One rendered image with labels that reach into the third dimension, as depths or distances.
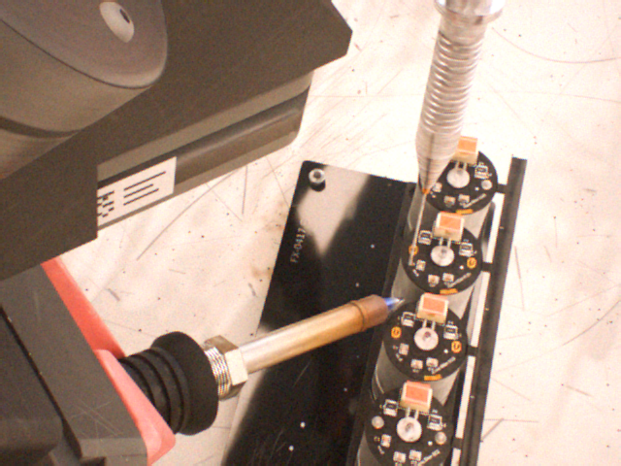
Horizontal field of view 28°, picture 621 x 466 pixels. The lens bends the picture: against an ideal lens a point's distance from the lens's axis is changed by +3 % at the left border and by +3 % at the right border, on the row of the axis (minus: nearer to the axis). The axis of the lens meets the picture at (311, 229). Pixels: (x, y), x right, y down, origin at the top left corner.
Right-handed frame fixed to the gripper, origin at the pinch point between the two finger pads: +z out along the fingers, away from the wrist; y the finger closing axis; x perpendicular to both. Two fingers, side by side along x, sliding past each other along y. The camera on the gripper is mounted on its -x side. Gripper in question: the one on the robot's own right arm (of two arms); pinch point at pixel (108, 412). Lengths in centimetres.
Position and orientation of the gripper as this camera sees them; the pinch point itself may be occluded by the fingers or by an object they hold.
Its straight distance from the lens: 28.9
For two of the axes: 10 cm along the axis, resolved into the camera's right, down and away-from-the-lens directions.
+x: -7.6, 6.2, 2.0
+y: -5.3, -7.7, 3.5
